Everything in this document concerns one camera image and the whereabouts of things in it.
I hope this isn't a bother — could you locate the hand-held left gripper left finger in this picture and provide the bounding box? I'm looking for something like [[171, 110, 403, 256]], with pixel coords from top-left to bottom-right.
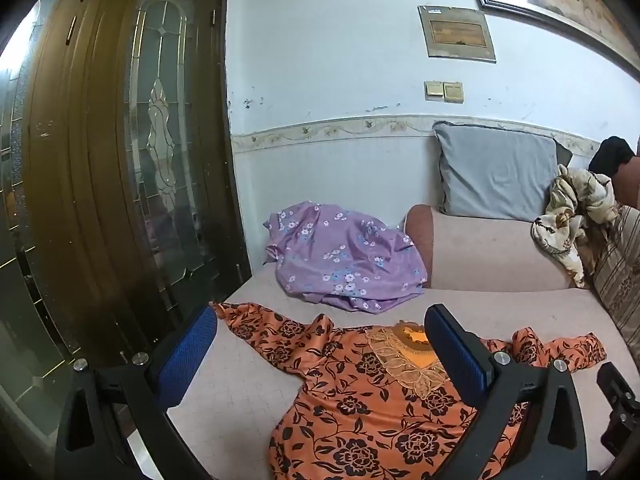
[[54, 305, 219, 480]]

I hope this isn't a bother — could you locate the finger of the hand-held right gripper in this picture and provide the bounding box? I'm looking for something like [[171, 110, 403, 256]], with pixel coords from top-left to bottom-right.
[[597, 362, 640, 413]]

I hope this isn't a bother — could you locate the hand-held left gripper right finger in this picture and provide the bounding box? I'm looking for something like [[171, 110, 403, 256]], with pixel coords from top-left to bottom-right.
[[424, 303, 590, 480]]

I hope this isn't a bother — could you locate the orange black floral blouse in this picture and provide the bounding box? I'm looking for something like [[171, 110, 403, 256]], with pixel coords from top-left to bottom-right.
[[210, 301, 608, 480]]

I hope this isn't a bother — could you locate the striped beige cushion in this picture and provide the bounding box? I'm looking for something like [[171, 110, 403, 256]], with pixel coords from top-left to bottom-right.
[[575, 204, 640, 356]]

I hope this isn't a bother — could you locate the purple floral cloth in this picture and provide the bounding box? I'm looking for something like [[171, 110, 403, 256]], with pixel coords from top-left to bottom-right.
[[264, 201, 430, 315]]

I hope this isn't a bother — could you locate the cream floral cloth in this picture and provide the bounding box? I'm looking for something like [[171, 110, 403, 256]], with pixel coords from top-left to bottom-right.
[[531, 164, 621, 288]]

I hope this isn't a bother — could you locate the grey pillow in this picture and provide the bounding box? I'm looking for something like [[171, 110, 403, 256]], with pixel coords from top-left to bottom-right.
[[432, 120, 573, 223]]

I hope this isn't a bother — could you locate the wooden stained glass door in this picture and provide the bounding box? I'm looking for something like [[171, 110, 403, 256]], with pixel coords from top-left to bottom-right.
[[0, 0, 253, 461]]

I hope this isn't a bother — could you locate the pink bolster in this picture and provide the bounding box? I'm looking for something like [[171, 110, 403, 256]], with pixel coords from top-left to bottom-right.
[[614, 155, 640, 206]]

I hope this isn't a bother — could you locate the black cloth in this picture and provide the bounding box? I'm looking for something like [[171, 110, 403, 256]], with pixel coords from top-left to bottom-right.
[[588, 136, 636, 176]]

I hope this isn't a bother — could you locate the small framed picture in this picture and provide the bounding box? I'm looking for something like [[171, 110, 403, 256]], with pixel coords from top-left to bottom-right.
[[418, 5, 497, 63]]

